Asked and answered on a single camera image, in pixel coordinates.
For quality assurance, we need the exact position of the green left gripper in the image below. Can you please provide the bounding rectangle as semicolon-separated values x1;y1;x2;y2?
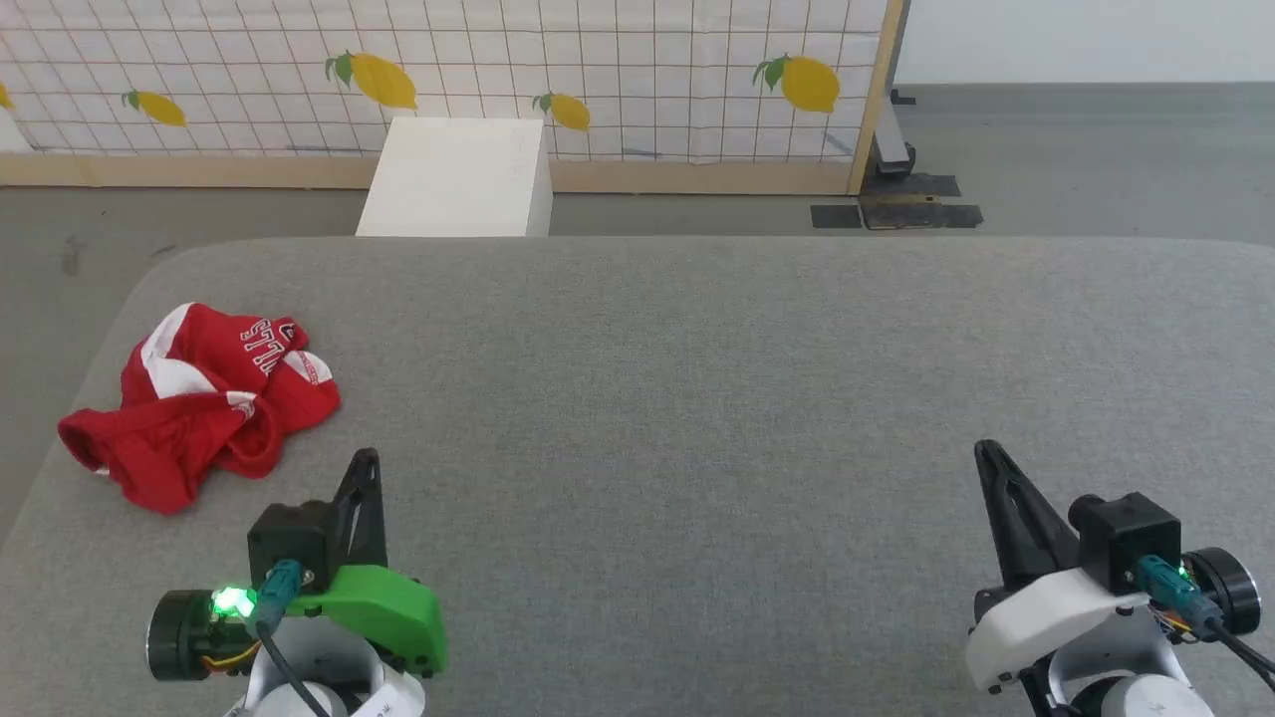
146;447;448;684

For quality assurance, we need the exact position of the red and white sports shirt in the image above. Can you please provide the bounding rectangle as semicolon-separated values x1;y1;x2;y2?
57;302;342;516

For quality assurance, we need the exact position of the white rectangular box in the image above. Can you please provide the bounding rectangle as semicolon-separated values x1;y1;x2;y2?
355;116;555;239

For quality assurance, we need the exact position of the lemon print grid screen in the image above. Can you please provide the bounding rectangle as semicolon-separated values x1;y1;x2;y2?
0;0;890;166

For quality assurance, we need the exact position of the lemon pattern partition screen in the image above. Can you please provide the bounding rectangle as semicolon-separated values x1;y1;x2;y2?
0;0;906;197

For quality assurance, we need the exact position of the grey fabric sofa cushion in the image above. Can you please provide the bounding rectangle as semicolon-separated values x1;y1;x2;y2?
0;235;1275;717

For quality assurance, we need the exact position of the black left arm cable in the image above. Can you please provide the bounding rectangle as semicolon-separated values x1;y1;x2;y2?
251;560;332;717

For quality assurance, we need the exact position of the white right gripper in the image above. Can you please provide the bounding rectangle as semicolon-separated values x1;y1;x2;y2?
963;438;1262;695

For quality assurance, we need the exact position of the grey metal screen foot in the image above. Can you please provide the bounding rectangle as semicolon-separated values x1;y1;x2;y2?
870;88;919;181

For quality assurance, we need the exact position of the white label tag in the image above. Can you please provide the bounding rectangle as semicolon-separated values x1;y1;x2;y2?
349;675;426;717

